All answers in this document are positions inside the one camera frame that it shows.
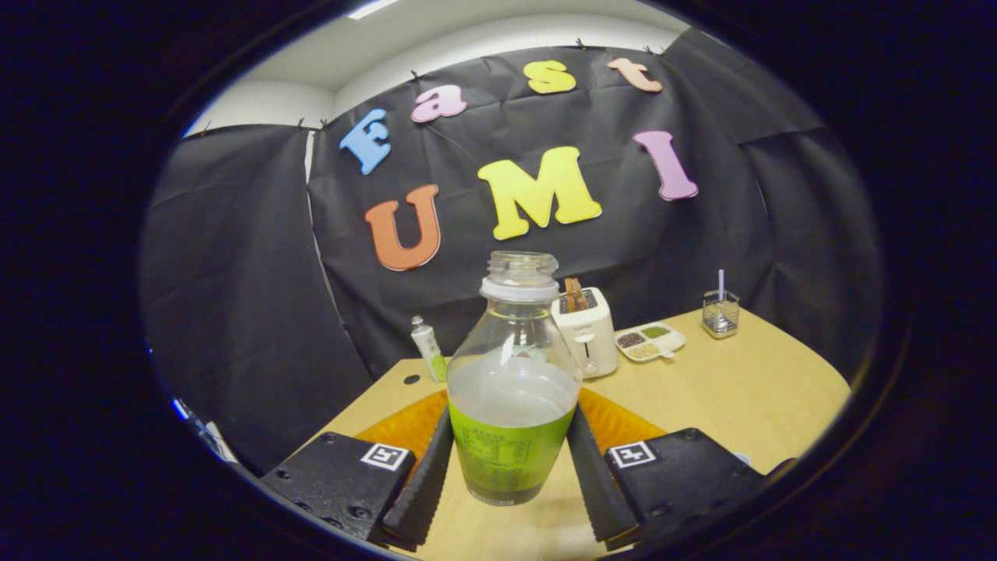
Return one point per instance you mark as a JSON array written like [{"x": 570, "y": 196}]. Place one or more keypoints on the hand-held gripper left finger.
[{"x": 343, "y": 479}]

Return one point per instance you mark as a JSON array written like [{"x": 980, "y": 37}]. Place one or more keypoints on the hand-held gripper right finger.
[{"x": 685, "y": 475}]

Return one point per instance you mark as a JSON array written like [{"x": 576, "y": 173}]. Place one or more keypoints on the clear juice bottle green label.
[{"x": 510, "y": 413}]

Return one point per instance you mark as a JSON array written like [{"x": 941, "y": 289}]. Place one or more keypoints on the slim white bottle green label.
[{"x": 427, "y": 347}]

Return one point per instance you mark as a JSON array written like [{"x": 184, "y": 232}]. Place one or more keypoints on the wooden table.
[{"x": 748, "y": 397}]

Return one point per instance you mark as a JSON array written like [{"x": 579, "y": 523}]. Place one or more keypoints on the white divided snack tray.
[{"x": 650, "y": 343}]

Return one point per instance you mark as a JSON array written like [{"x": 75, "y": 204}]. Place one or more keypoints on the clear glass tumbler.
[{"x": 720, "y": 315}]

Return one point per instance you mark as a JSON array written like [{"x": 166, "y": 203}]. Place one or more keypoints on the white toaster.
[{"x": 588, "y": 339}]

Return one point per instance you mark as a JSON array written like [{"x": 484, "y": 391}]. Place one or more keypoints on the white straw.
[{"x": 720, "y": 282}]

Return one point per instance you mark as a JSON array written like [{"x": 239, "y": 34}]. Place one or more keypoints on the brown toast slice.
[{"x": 576, "y": 294}]

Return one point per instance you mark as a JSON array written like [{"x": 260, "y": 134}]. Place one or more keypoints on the large ceiling light panel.
[{"x": 372, "y": 8}]

